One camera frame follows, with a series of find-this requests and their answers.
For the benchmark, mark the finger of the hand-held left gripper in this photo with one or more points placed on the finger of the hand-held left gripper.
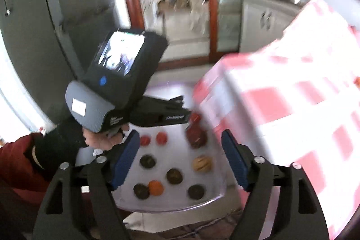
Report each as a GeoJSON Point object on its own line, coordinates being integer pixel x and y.
{"type": "Point", "coordinates": [168, 116]}
{"type": "Point", "coordinates": [166, 102]}

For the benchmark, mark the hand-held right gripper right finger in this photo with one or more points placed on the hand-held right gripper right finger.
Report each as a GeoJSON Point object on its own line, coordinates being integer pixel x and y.
{"type": "Point", "coordinates": [234, 161]}

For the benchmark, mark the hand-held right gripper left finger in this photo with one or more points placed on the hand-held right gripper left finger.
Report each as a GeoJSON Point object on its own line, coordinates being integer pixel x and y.
{"type": "Point", "coordinates": [128, 161]}

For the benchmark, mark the dark passion fruit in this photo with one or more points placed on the dark passion fruit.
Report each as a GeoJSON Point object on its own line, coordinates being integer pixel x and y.
{"type": "Point", "coordinates": [196, 191]}
{"type": "Point", "coordinates": [140, 190]}
{"type": "Point", "coordinates": [174, 176]}
{"type": "Point", "coordinates": [147, 161]}

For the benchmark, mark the red tomato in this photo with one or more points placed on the red tomato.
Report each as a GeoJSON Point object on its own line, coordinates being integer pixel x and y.
{"type": "Point", "coordinates": [145, 140]}
{"type": "Point", "coordinates": [195, 117]}
{"type": "Point", "coordinates": [161, 138]}

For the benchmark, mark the striped yellow melon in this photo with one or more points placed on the striped yellow melon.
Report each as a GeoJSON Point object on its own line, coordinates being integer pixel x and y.
{"type": "Point", "coordinates": [202, 163]}

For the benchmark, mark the dark red pomegranate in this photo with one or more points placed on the dark red pomegranate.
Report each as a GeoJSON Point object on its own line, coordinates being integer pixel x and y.
{"type": "Point", "coordinates": [197, 136]}

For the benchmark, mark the person's left forearm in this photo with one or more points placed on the person's left forearm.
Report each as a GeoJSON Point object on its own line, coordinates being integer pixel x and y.
{"type": "Point", "coordinates": [17, 167]}

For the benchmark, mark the person's left hand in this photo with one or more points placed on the person's left hand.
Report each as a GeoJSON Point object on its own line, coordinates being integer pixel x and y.
{"type": "Point", "coordinates": [98, 140]}

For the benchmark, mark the grey refrigerator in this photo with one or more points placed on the grey refrigerator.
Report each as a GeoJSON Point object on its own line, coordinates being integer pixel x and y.
{"type": "Point", "coordinates": [70, 3]}

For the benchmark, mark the red white checked tablecloth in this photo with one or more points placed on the red white checked tablecloth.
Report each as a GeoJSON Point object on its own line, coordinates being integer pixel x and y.
{"type": "Point", "coordinates": [295, 82]}

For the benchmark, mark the wooden framed glass door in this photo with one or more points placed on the wooden framed glass door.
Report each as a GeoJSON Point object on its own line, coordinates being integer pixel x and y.
{"type": "Point", "coordinates": [211, 3]}

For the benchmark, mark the white kitchen cabinet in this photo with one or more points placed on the white kitchen cabinet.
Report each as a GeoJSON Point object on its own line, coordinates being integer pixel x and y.
{"type": "Point", "coordinates": [261, 20]}

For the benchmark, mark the small reddish orange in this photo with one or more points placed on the small reddish orange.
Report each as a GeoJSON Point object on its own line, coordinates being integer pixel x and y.
{"type": "Point", "coordinates": [357, 81]}

